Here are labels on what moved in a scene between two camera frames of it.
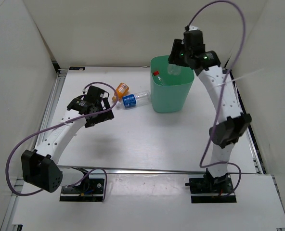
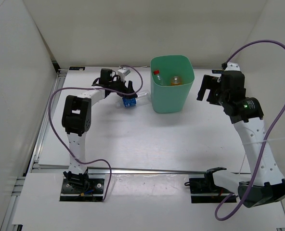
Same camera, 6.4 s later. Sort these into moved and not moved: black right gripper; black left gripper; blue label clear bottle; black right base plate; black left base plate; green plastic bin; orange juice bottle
Moved: orange juice bottle; black left gripper; black right gripper
Not moved: green plastic bin; blue label clear bottle; black left base plate; black right base plate
